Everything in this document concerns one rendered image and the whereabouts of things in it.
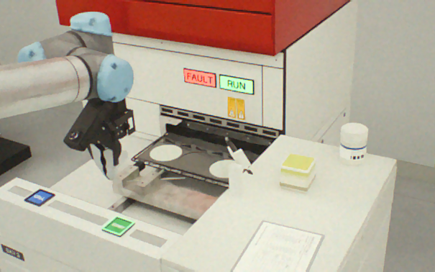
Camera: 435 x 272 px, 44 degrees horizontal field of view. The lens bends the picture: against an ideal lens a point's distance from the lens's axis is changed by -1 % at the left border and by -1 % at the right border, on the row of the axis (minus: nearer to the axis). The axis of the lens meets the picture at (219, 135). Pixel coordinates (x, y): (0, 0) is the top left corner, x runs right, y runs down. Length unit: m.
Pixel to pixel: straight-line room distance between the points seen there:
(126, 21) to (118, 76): 0.84
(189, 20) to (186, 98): 0.29
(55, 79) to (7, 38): 3.99
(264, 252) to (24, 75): 0.63
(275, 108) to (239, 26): 0.27
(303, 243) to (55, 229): 0.60
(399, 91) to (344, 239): 1.95
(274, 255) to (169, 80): 0.80
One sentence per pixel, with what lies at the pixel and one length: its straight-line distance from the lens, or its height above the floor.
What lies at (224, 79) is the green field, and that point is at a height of 1.11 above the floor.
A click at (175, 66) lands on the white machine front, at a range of 1.73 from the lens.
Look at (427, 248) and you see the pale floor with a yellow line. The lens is 2.80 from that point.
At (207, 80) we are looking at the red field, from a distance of 1.67.
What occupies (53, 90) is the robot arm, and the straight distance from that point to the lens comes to 0.84.
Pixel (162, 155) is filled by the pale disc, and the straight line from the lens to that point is 1.67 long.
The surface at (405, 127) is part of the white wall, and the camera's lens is 3.17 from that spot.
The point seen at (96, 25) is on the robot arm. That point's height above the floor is 1.45.
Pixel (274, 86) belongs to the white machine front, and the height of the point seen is 1.11.
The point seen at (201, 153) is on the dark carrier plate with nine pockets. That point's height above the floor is 0.90.
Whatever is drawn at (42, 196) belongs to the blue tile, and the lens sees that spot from 1.46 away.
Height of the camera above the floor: 1.73
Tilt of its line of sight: 28 degrees down
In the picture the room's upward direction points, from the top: 3 degrees counter-clockwise
